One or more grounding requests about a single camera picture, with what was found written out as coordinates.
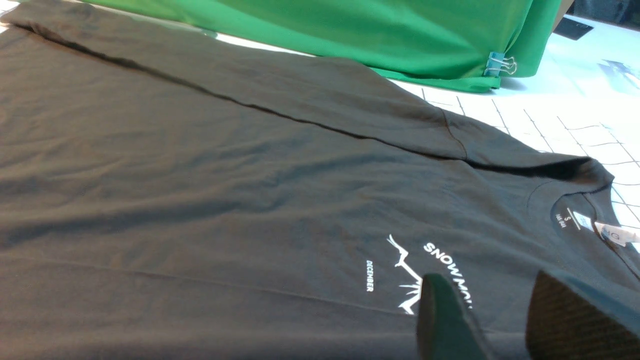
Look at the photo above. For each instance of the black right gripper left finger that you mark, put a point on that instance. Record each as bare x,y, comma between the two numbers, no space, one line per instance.
446,329

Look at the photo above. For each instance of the silver binder clip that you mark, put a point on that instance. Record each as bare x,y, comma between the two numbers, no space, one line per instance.
498,65

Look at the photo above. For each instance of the green backdrop cloth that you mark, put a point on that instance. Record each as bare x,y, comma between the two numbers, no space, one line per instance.
439,43

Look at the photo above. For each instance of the white grid paper mat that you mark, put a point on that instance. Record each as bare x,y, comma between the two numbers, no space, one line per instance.
563,127

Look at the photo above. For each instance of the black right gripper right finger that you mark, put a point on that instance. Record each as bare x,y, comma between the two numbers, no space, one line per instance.
569,319

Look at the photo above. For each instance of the black flat object on table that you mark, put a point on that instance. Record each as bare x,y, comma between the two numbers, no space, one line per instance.
571,29

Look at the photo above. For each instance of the gray long sleeve shirt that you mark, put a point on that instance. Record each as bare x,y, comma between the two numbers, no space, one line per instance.
168,196

